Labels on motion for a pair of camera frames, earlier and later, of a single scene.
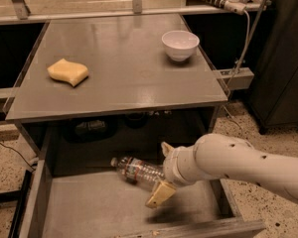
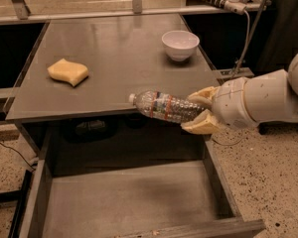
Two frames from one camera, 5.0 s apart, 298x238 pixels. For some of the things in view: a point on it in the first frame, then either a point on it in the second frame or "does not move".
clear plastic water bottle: x=134 y=171 -> x=157 y=104
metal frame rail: x=22 y=16 does not move
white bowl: x=180 y=45 does not move
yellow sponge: x=72 y=71 does not move
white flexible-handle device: x=232 y=3 does not move
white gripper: x=171 y=167 -> x=228 y=102
